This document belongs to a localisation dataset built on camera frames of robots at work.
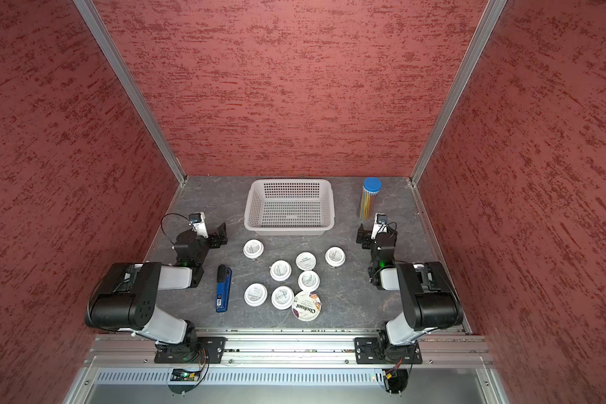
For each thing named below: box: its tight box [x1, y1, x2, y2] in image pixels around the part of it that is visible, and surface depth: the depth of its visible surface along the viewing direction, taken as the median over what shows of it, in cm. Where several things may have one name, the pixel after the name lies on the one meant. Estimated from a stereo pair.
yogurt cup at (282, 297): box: [271, 285, 295, 310], surface depth 79 cm
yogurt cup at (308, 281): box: [297, 270, 320, 293], surface depth 83 cm
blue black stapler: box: [215, 264, 233, 314], surface depth 86 cm
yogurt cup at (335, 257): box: [324, 245, 346, 268], surface depth 89 cm
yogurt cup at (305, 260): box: [294, 250, 317, 272], surface depth 89 cm
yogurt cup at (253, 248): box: [242, 239, 266, 260], surface depth 91 cm
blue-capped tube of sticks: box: [359, 176, 383, 221], surface depth 95 cm
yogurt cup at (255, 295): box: [243, 282, 269, 308], surface depth 80 cm
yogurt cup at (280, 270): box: [269, 259, 293, 282], surface depth 85 cm
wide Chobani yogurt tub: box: [292, 290, 323, 322], surface depth 79 cm
